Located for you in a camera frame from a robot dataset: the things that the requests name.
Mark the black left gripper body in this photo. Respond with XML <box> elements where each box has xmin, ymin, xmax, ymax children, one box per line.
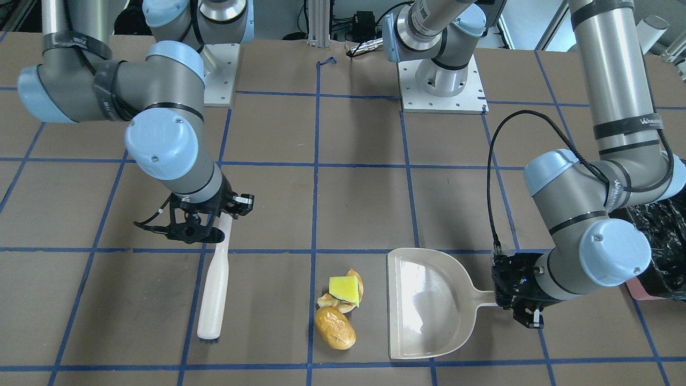
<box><xmin>492</xmin><ymin>252</ymin><xmax>547</xmax><ymax>317</ymax></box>

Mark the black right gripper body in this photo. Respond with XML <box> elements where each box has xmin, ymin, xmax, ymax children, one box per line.
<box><xmin>134</xmin><ymin>188</ymin><xmax>255</xmax><ymax>244</ymax></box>

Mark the white hand brush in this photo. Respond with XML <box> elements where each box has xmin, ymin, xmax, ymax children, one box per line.
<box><xmin>197</xmin><ymin>213</ymin><xmax>233</xmax><ymax>340</ymax></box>

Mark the beige onion peel scrap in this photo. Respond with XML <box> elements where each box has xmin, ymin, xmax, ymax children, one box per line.
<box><xmin>316</xmin><ymin>268</ymin><xmax>364</xmax><ymax>314</ymax></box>

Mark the brown bread roll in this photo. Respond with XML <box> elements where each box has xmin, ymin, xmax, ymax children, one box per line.
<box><xmin>314</xmin><ymin>306</ymin><xmax>357</xmax><ymax>350</ymax></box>

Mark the yellow green sponge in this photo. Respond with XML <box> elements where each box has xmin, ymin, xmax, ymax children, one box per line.
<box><xmin>329</xmin><ymin>275</ymin><xmax>361</xmax><ymax>306</ymax></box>

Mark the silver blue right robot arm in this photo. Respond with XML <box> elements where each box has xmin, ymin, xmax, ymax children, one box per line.
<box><xmin>18</xmin><ymin>1</ymin><xmax>254</xmax><ymax>244</ymax></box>

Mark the pink trash bin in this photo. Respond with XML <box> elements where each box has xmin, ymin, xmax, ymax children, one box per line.
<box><xmin>625</xmin><ymin>278</ymin><xmax>665</xmax><ymax>301</ymax></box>

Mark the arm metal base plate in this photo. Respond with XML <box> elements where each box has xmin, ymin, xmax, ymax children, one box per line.
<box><xmin>397</xmin><ymin>56</ymin><xmax>489</xmax><ymax>114</ymax></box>
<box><xmin>200</xmin><ymin>43</ymin><xmax>241</xmax><ymax>107</ymax></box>

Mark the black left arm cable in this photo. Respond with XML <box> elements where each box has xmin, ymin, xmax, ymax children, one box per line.
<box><xmin>486</xmin><ymin>110</ymin><xmax>609</xmax><ymax>254</ymax></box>

